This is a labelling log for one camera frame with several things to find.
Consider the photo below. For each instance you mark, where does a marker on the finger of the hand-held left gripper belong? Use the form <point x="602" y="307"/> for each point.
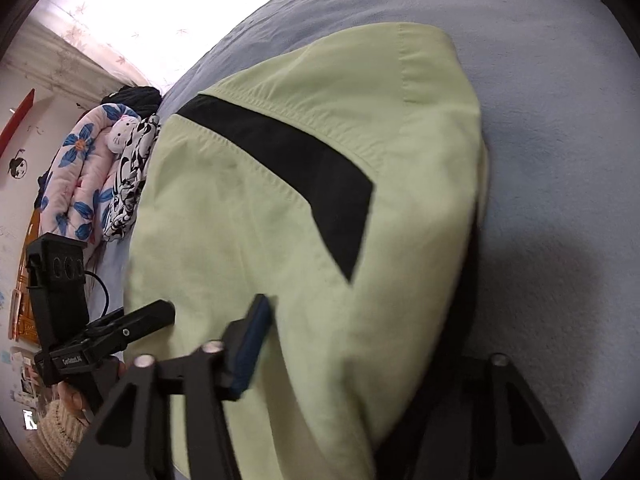
<point x="145" y="320"/>

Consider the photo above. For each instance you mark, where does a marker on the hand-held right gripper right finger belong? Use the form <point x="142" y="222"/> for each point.
<point x="495" y="385"/>

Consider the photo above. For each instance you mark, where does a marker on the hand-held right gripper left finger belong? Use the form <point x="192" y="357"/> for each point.
<point x="252" y="340"/>

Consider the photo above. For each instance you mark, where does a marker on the green and black hooded jacket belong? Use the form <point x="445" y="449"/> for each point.
<point x="250" y="210"/>

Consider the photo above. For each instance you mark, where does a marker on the person's left forearm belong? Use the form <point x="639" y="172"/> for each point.
<point x="55" y="440"/>

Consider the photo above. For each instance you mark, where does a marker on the person's left hand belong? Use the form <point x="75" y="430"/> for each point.
<point x="75" y="400"/>

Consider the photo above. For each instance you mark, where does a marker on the orange wooden headboard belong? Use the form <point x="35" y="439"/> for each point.
<point x="25" y="310"/>

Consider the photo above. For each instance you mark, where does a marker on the dark cloth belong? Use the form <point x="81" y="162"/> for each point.
<point x="44" y="190"/>

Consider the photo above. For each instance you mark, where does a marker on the floral quilt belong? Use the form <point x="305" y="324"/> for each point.
<point x="75" y="170"/>

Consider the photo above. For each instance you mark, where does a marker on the black and white printed cloth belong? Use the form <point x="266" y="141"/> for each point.
<point x="125" y="185"/>

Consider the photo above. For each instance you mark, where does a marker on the white cat plush toy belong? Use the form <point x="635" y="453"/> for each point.
<point x="120" y="135"/>

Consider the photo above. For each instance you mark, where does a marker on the black knitted cloth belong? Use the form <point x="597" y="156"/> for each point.
<point x="135" y="97"/>

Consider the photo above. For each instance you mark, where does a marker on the blue bed sheet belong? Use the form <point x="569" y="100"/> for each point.
<point x="550" y="160"/>

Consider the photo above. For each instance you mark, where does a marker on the red wall decoration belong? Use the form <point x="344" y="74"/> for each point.
<point x="20" y="115"/>

